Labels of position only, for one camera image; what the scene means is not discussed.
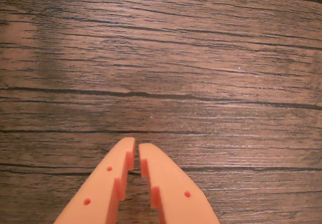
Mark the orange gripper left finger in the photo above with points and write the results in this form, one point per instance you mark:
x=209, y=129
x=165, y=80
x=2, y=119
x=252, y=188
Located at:
x=100, y=191

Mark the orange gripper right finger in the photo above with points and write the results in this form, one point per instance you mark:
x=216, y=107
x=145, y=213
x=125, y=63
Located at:
x=173, y=191

